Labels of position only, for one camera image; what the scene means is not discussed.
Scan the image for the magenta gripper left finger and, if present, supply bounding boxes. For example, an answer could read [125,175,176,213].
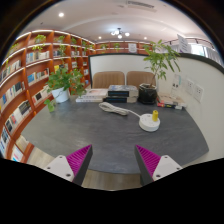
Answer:
[45,145,93,186]

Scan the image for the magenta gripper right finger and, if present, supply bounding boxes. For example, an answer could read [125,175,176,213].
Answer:
[134,145,182,186]

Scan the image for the yellow charger plug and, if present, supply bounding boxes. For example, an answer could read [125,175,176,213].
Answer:
[152,110,158,122]

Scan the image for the white round power strip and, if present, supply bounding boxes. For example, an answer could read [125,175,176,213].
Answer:
[139,114,160,132]

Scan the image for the white flat books stack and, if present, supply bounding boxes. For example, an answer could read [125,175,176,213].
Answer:
[76,88,108,102]

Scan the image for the stack of dark books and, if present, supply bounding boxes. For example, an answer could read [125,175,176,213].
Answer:
[103,85,139,103]

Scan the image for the green plant in white pot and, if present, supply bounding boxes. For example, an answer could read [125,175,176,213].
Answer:
[44,67,86,112]

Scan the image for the right tan chair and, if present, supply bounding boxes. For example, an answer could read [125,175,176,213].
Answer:
[126,71,156,87]

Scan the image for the tan chair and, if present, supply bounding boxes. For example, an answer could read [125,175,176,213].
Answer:
[126,71,156,87]
[92,71,125,88]

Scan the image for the left tan chair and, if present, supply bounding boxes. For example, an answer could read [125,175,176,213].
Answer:
[92,71,125,88]

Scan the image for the orange wooden bookshelf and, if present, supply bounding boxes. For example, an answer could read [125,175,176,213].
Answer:
[0,29,96,162]

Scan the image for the tall plant in black pot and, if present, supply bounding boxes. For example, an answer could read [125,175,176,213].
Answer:
[139,40,180,104]

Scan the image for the white sign on partition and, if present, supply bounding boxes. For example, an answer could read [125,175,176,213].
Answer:
[178,35,191,53]

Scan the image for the ceiling chandelier lamp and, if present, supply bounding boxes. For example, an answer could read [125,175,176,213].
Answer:
[111,28,130,39]

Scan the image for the red books by wall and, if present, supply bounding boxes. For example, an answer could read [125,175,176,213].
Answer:
[157,93,187,110]

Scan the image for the white coiled power cable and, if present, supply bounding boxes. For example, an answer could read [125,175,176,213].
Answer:
[98,101,142,119]

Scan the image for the white wall socket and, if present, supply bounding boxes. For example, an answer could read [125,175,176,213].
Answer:
[194,85,204,102]

